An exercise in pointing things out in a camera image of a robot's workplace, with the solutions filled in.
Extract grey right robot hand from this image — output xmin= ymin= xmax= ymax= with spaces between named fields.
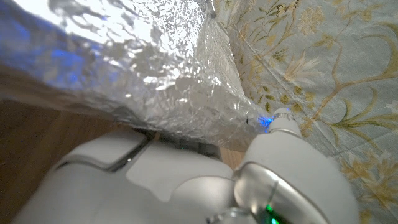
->
xmin=12 ymin=108 xmax=361 ymax=224

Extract crinkled aluminum foil roll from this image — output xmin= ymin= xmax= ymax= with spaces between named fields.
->
xmin=0 ymin=0 xmax=274 ymax=152

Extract floral printed backdrop cloth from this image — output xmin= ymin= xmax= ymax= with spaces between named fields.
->
xmin=213 ymin=0 xmax=398 ymax=224

